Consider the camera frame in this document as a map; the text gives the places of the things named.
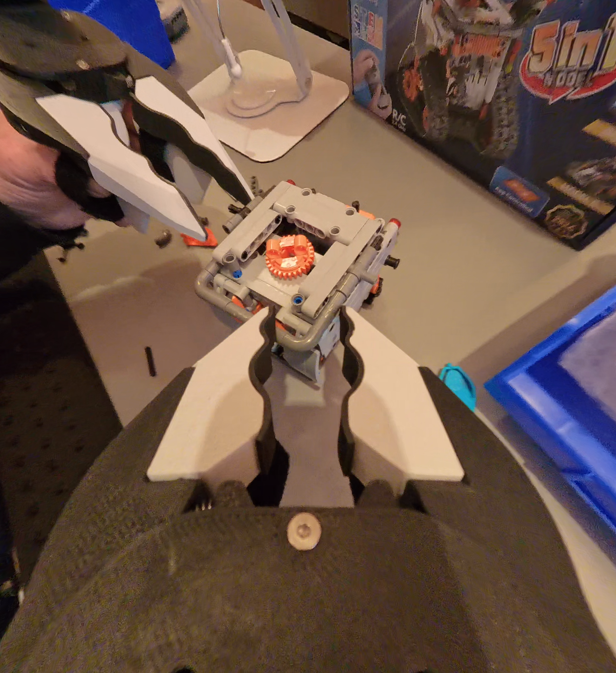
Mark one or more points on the robot kit box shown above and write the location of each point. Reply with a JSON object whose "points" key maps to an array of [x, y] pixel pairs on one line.
{"points": [[560, 105]]}

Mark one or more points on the teal brick separator tool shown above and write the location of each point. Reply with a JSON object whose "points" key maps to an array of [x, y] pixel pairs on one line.
{"points": [[457, 387]]}

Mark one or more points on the purple cloth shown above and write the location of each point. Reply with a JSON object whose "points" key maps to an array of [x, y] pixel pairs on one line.
{"points": [[602, 363]]}

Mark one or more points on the white stand base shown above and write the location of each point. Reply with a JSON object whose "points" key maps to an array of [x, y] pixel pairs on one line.
{"points": [[276, 116]]}

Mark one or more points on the grey toy brick model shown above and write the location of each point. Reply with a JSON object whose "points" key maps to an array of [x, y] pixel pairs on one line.
{"points": [[318, 231]]}

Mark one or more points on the black toy axle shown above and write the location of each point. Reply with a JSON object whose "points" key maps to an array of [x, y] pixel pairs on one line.
{"points": [[151, 361]]}

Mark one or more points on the small orange toy part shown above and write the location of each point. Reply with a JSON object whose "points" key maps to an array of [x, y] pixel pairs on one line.
{"points": [[197, 239]]}

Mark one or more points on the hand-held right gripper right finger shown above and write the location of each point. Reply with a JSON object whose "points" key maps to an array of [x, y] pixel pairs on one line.
{"points": [[403, 421]]}

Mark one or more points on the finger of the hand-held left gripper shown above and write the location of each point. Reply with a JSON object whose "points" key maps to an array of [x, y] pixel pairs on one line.
{"points": [[187, 158], [108, 147]]}

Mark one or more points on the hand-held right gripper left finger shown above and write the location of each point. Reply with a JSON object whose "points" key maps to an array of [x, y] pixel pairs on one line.
{"points": [[208, 421]]}

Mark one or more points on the blue plastic bin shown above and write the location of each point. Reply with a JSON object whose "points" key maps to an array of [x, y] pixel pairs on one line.
{"points": [[539, 400]]}

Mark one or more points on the person's left hand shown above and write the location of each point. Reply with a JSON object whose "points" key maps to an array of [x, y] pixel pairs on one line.
{"points": [[19, 184]]}

